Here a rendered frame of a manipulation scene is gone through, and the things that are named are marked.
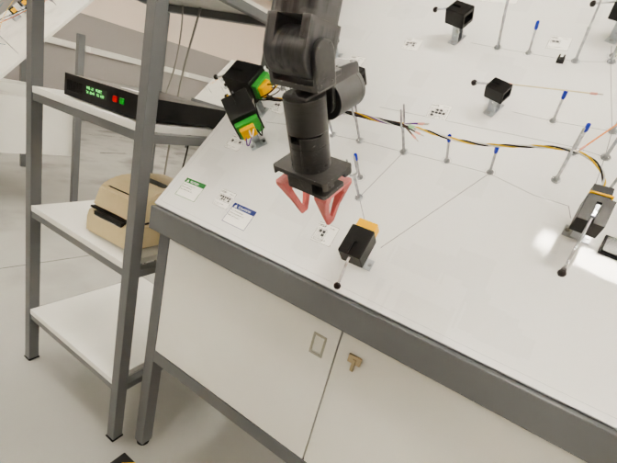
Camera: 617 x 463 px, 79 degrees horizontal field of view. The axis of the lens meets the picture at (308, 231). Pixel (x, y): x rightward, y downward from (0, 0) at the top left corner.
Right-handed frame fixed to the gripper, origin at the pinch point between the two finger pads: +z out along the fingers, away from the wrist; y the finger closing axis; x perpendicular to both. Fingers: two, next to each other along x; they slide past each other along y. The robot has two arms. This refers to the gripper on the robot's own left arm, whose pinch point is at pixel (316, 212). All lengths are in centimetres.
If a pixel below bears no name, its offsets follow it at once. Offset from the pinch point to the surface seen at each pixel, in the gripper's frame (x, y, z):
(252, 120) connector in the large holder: -17.2, 33.3, -1.2
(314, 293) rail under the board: -0.2, 3.2, 22.8
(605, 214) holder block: -31.3, -35.6, 5.5
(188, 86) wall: -407, 725, 238
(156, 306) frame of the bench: 17, 53, 47
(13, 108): -18, 292, 49
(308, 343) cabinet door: 3.3, 3.8, 37.3
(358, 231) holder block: -8.5, -2.2, 9.2
